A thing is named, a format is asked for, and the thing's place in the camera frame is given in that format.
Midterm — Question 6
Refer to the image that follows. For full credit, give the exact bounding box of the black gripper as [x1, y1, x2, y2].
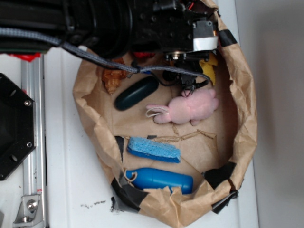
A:
[129, 0, 218, 72]

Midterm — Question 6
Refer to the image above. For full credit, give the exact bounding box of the yellow cloth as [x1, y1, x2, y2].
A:
[199, 53, 218, 86]

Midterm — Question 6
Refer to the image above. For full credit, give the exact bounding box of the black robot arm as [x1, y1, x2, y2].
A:
[0, 0, 218, 69]

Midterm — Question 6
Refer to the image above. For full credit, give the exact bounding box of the red crumpled cloth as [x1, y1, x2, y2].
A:
[133, 52, 155, 59]

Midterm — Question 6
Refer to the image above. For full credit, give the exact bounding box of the pink plush bunny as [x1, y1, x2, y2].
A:
[145, 88, 219, 126]

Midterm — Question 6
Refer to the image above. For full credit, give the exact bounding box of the dark green oval case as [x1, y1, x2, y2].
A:
[114, 76, 159, 111]

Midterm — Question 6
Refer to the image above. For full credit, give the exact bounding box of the orange spiral seashell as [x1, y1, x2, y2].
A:
[102, 69, 127, 95]

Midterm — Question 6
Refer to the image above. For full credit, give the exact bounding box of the brown paper bag bin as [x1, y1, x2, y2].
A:
[73, 0, 257, 228]

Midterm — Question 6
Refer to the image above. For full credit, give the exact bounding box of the blue sponge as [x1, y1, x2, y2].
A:
[127, 137, 181, 163]

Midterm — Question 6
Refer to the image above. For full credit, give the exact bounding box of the blue plastic capsule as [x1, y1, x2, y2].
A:
[126, 168, 193, 194]

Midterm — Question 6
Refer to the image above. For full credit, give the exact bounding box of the aluminium rail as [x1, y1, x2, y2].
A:
[13, 57, 49, 228]

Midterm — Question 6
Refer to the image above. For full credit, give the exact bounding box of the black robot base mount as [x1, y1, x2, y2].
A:
[0, 73, 35, 181]

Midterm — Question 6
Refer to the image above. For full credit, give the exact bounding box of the grey braided cable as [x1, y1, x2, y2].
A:
[0, 27, 211, 83]

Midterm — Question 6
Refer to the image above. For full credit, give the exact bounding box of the metal corner bracket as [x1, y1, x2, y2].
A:
[13, 195, 45, 228]

